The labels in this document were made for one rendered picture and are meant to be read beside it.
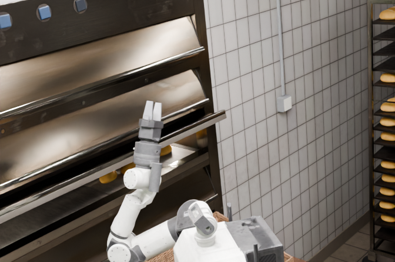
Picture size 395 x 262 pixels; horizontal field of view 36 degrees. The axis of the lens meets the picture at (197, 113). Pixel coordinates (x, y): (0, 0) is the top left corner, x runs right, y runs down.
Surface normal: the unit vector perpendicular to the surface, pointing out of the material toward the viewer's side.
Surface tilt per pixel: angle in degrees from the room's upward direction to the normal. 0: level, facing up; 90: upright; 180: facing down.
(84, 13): 90
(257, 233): 0
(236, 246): 0
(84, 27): 90
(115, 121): 70
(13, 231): 0
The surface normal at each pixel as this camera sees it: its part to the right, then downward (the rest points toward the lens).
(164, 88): 0.66, -0.19
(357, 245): -0.10, -0.95
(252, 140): 0.73, 0.15
